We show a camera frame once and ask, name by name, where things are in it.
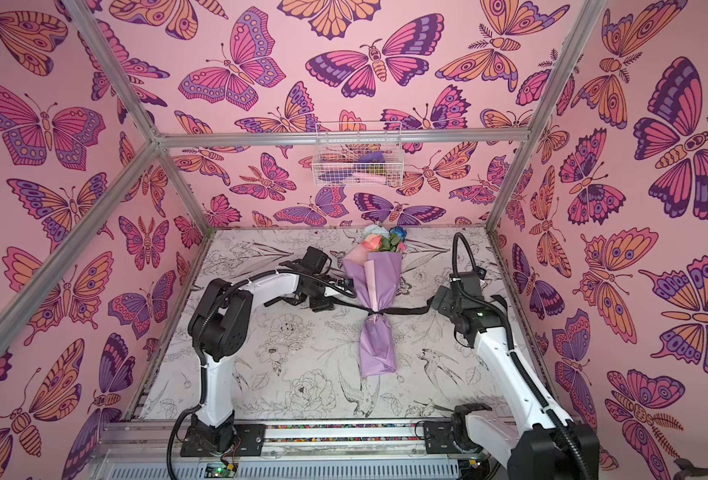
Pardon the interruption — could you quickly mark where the blue fake flower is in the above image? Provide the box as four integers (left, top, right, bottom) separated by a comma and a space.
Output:
390, 226, 407, 243

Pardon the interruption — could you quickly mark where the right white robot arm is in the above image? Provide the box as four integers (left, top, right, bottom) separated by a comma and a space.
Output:
431, 233, 600, 479

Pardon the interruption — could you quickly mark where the white wire basket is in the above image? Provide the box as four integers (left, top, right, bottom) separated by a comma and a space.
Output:
310, 121, 405, 188

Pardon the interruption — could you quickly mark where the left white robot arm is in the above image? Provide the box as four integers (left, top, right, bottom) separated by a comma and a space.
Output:
176, 247, 356, 454

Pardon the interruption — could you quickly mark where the black ribbon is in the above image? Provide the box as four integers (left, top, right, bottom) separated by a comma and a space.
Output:
328, 297, 433, 316

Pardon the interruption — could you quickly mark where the pink fake rose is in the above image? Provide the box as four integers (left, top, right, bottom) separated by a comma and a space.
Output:
362, 234, 384, 252

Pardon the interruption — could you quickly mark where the pink purple wrapping paper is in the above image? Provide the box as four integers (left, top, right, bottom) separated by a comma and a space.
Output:
342, 245, 402, 378

